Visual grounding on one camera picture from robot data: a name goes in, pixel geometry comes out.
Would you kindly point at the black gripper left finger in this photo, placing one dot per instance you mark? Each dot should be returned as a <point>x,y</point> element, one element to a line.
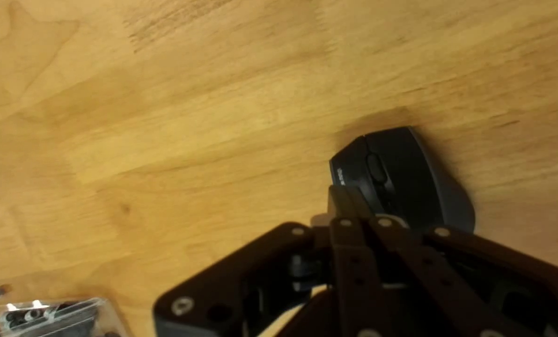
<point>260,275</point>

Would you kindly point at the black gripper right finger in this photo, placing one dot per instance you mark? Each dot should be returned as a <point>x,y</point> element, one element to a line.
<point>466,275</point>

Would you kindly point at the black computer mouse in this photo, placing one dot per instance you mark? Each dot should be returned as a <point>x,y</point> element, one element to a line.
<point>410,179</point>

